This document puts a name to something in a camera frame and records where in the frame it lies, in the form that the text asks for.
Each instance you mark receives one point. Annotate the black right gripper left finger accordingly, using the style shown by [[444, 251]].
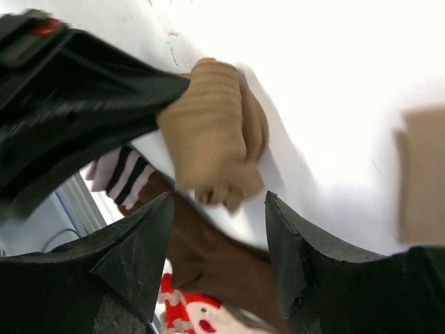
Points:
[[107, 282]]

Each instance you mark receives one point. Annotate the dark brown striped sock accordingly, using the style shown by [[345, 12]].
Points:
[[204, 259]]

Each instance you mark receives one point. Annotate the tan ribbed sock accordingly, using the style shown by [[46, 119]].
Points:
[[216, 133]]

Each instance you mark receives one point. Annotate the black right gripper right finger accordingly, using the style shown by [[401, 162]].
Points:
[[326, 285]]

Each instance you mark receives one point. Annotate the aluminium frame rail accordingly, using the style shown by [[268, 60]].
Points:
[[72, 211]]

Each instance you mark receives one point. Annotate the wooden compartment tray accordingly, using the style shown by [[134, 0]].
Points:
[[420, 146]]

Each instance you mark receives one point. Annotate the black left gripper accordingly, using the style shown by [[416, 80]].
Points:
[[67, 97]]

